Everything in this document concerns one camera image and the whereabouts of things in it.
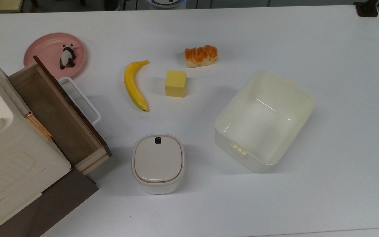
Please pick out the translucent white plastic box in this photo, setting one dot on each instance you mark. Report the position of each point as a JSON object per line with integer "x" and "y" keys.
{"x": 262, "y": 122}

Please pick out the yellow cube block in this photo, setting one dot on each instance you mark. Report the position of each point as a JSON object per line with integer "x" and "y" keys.
{"x": 175, "y": 84}

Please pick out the small beige lidded bin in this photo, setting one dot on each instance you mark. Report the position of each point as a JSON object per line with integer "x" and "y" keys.
{"x": 158, "y": 161}

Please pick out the toy bread loaf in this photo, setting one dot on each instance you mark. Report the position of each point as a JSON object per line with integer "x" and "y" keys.
{"x": 201, "y": 56}

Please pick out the yellow banana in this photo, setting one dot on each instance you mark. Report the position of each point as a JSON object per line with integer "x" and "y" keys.
{"x": 132, "y": 86}

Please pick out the panda toy figure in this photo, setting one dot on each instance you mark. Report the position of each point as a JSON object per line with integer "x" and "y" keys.
{"x": 66, "y": 58}

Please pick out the dark wooden cabinet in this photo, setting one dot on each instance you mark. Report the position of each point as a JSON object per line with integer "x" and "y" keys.
{"x": 56, "y": 204}

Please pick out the pink round plate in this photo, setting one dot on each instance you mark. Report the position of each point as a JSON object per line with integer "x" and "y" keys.
{"x": 44, "y": 46}

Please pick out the black table clamp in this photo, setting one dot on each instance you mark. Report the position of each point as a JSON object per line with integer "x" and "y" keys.
{"x": 366, "y": 8}

